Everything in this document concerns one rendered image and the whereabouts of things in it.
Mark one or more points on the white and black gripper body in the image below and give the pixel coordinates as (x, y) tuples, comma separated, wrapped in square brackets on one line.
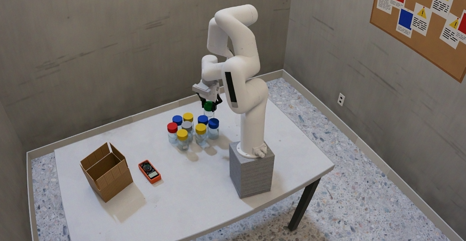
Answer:
[(215, 89)]

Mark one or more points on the clear bottle with red cap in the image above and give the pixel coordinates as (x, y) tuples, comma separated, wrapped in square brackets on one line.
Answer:
[(172, 132)]

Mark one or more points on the orange digital multimeter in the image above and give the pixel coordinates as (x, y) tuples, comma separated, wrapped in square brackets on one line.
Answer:
[(149, 171)]

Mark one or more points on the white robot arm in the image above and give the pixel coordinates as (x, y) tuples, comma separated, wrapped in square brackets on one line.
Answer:
[(248, 98)]

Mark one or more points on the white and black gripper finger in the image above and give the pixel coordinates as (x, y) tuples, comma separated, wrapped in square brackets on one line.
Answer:
[(202, 100), (214, 107)]

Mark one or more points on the brown cardboard box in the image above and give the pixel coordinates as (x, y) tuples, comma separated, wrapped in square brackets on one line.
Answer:
[(107, 173)]

